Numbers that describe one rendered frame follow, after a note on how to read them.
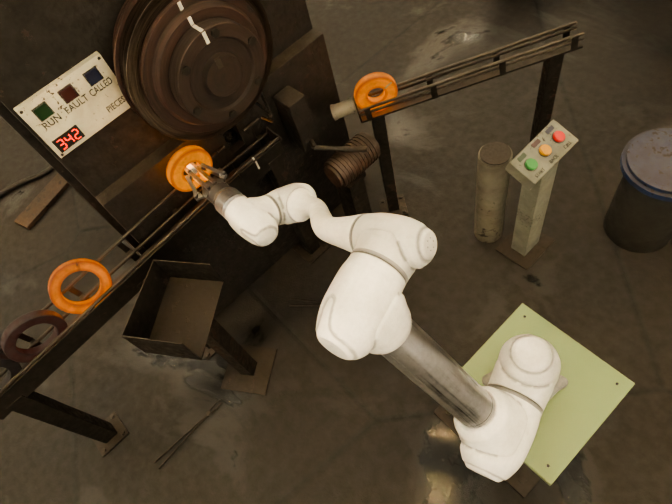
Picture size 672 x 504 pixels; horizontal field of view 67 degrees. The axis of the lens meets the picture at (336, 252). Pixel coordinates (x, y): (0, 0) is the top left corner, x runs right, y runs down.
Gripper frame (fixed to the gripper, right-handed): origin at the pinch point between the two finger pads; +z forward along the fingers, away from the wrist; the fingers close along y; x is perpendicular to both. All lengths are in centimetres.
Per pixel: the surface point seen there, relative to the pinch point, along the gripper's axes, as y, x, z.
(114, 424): -87, -83, -4
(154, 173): -9.2, -0.1, 6.7
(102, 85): -5.2, 31.4, 11.8
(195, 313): -30.0, -22.9, -28.9
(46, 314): -62, -10, -1
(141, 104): -1.7, 29.3, -1.6
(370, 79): 67, -6, -17
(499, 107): 148, -84, -20
